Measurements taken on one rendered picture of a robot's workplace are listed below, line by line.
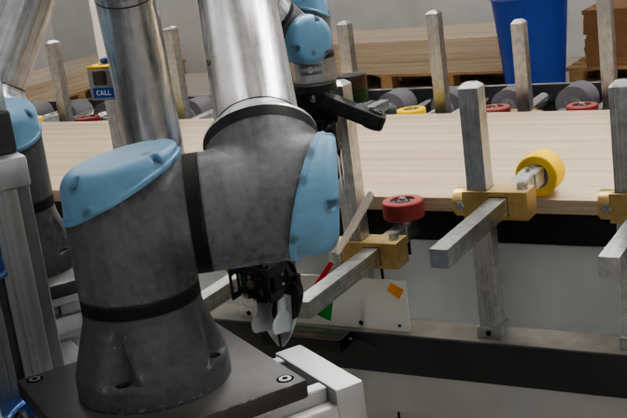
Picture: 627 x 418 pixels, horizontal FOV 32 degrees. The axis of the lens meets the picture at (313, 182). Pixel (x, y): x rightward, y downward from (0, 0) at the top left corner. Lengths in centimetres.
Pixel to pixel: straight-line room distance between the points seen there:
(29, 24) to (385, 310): 83
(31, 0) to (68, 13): 1047
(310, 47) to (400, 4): 818
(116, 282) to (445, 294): 128
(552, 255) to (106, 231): 125
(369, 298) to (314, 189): 104
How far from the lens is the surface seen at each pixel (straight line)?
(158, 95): 140
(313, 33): 164
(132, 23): 134
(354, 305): 203
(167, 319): 102
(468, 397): 204
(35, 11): 161
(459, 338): 196
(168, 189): 99
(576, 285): 210
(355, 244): 198
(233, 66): 109
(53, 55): 379
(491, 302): 192
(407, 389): 208
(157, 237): 99
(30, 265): 122
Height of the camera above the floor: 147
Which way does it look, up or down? 14 degrees down
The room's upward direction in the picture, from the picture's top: 7 degrees counter-clockwise
